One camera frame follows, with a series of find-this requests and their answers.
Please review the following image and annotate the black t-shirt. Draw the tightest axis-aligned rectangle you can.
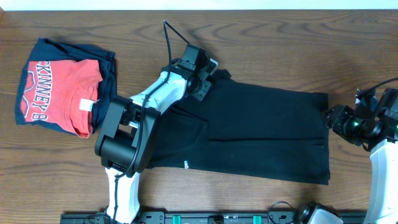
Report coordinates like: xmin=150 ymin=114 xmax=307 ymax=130
xmin=149 ymin=70 xmax=330 ymax=185

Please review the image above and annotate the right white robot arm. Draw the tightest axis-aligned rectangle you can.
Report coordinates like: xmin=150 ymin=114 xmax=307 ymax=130
xmin=323 ymin=105 xmax=397 ymax=223

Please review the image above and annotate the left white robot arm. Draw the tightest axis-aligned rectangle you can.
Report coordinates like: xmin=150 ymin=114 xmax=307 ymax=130
xmin=95 ymin=60 xmax=218 ymax=223

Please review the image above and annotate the red folded t-shirt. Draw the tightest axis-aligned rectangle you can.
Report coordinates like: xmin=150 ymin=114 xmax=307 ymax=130
xmin=20 ymin=59 xmax=103 ymax=138

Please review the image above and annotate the navy folded garment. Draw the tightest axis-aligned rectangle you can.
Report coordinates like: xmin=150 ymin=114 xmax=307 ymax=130
xmin=15 ymin=38 xmax=117 ymax=137

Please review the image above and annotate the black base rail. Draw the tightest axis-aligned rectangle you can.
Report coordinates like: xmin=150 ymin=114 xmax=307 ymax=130
xmin=60 ymin=211 xmax=295 ymax=224

